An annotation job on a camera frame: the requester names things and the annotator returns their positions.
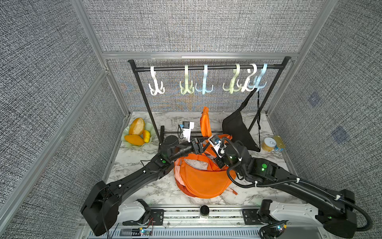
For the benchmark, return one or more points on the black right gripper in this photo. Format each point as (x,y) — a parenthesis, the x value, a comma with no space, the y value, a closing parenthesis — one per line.
(219,161)

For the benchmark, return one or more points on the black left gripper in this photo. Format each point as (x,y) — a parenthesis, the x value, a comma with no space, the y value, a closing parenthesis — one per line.
(197,148)

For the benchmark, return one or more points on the orange sling bag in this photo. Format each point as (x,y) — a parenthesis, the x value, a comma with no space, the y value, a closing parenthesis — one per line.
(206,129)
(206,182)

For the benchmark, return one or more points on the black sling bag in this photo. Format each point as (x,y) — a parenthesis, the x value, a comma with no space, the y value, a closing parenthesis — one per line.
(234,126)

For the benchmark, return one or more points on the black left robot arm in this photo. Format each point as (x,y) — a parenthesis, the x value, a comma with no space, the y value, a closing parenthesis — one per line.
(101,207)

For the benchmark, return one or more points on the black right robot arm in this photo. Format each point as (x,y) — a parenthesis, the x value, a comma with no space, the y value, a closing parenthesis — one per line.
(336,211)

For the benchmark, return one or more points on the white hook right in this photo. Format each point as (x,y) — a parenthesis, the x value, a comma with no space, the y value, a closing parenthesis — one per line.
(247,86)

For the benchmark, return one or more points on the white hook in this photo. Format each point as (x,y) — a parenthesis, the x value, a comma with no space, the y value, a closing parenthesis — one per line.
(247,86)
(157,89)

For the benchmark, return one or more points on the white hook far left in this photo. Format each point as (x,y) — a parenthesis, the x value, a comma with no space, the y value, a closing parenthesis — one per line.
(157,89)

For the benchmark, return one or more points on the light blue hook far right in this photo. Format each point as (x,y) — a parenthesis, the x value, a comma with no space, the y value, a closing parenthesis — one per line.
(256,84)

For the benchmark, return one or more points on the light blue hook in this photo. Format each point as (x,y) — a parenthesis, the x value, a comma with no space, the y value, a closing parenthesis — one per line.
(203,90)
(256,84)

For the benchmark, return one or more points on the tin can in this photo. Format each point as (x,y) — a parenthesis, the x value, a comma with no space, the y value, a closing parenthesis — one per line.
(268,144)

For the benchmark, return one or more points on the yellow fruit piece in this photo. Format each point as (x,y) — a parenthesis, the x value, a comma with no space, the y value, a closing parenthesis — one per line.
(146,136)

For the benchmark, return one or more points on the light green plate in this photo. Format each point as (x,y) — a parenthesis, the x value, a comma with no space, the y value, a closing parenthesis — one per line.
(148,126)

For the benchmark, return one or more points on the orange mango slice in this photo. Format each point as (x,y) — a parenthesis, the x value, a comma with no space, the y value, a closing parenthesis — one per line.
(134,139)

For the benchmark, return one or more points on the black clothes rack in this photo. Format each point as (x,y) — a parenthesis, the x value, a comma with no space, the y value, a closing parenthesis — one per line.
(172,72)

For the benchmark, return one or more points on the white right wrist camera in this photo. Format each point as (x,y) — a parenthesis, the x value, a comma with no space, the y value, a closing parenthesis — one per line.
(217,145)

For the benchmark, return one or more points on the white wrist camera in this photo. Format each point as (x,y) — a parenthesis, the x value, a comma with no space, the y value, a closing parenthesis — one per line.
(186,128)
(217,145)

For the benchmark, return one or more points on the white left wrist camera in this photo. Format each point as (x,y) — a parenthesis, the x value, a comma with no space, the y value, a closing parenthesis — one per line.
(186,128)

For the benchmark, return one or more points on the black knob on rail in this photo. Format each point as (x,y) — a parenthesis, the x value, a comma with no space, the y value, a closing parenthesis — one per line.
(204,211)

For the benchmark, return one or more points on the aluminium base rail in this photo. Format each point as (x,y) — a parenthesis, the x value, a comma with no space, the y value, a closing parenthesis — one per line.
(219,222)

